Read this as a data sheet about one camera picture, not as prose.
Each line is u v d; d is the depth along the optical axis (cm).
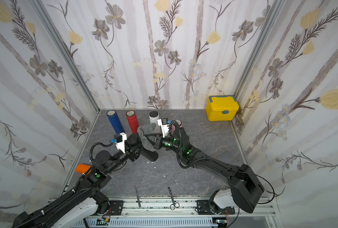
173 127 69
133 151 64
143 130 67
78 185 53
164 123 65
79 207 57
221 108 107
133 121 93
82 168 91
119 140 61
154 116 87
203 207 73
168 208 75
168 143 64
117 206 74
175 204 76
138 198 78
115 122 93
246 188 42
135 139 66
